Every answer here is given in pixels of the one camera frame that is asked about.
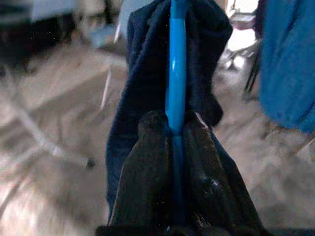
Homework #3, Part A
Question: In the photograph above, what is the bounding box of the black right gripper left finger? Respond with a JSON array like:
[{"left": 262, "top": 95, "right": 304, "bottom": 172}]
[{"left": 108, "top": 110, "right": 177, "bottom": 229}]

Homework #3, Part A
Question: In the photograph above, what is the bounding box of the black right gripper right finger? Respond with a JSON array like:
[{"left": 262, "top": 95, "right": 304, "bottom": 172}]
[{"left": 181, "top": 112, "right": 265, "bottom": 231}]

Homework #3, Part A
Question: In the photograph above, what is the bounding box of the navy blue shirt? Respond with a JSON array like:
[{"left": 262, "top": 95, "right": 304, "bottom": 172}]
[{"left": 105, "top": 0, "right": 233, "bottom": 214}]

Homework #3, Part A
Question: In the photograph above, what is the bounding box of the blue plastic hanger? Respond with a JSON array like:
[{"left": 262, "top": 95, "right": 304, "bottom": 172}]
[{"left": 164, "top": 0, "right": 188, "bottom": 228}]

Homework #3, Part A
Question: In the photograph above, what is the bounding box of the light blue shirt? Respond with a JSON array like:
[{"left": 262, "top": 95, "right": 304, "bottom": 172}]
[{"left": 258, "top": 0, "right": 315, "bottom": 135}]

